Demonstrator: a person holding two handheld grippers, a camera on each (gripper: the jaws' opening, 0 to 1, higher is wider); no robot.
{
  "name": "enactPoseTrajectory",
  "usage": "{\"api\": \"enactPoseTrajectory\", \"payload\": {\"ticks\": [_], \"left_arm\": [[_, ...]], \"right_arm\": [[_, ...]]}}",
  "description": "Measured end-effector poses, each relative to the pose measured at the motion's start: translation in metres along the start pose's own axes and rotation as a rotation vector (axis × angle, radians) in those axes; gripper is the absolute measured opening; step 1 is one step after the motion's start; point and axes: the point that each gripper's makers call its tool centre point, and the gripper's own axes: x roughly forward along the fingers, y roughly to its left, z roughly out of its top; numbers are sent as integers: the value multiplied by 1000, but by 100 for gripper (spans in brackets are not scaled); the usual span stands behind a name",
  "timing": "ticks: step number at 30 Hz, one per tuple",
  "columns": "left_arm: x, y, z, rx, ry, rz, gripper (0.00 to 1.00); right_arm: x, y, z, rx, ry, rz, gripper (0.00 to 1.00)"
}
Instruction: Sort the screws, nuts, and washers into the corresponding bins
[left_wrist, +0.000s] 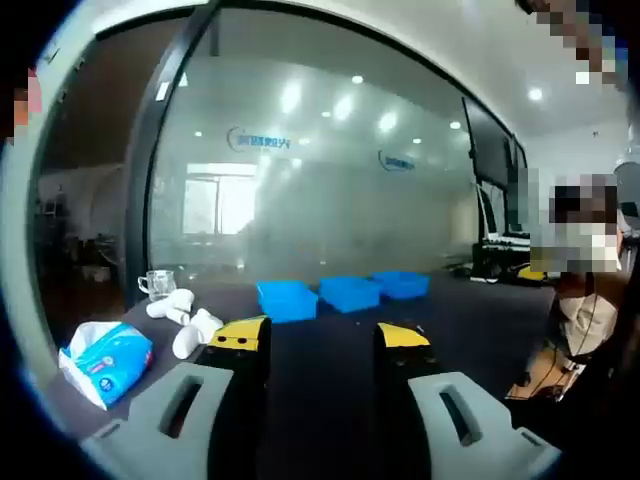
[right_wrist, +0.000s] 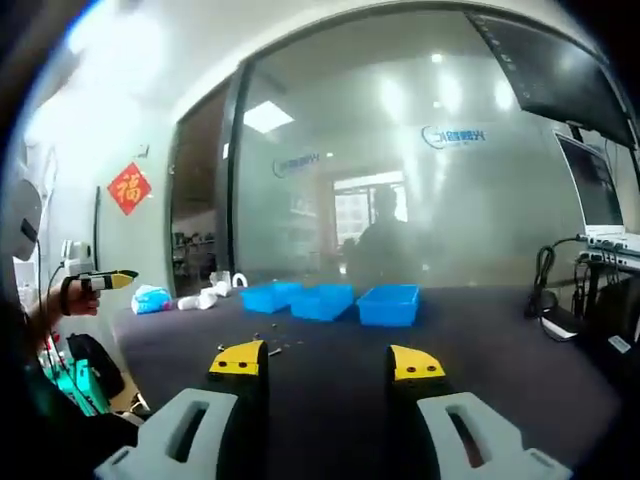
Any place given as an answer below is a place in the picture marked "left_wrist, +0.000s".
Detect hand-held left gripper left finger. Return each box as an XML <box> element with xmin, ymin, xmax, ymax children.
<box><xmin>82</xmin><ymin>315</ymin><xmax>274</xmax><ymax>480</ymax></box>

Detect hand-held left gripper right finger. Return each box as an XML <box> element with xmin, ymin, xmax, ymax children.
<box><xmin>372</xmin><ymin>322</ymin><xmax>564</xmax><ymax>480</ymax></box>

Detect blue plastic bin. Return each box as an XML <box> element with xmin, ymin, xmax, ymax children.
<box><xmin>256</xmin><ymin>280</ymin><xmax>319</xmax><ymax>324</ymax></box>
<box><xmin>372</xmin><ymin>270</ymin><xmax>431</xmax><ymax>301</ymax></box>
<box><xmin>318</xmin><ymin>276</ymin><xmax>381</xmax><ymax>314</ymax></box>

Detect black device with white connectors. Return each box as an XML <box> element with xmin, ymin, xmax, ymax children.
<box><xmin>480</xmin><ymin>230</ymin><xmax>531</xmax><ymax>252</ymax></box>

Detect white flared plastic part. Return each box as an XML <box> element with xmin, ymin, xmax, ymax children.
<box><xmin>172</xmin><ymin>308</ymin><xmax>224</xmax><ymax>359</ymax></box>

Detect blue tissue pack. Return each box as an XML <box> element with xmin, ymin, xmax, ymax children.
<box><xmin>58</xmin><ymin>321</ymin><xmax>154</xmax><ymax>411</ymax></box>

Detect white curved plastic part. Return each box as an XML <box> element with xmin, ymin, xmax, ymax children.
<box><xmin>146</xmin><ymin>288</ymin><xmax>195</xmax><ymax>319</ymax></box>

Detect clear glass mug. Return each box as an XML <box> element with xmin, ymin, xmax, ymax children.
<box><xmin>137</xmin><ymin>269</ymin><xmax>177</xmax><ymax>302</ymax></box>

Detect large black monitor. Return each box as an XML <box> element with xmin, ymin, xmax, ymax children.
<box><xmin>462</xmin><ymin>97</ymin><xmax>512</xmax><ymax>187</ymax></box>

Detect thin black cable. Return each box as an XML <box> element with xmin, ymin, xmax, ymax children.
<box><xmin>519</xmin><ymin>344</ymin><xmax>591</xmax><ymax>401</ymax></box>

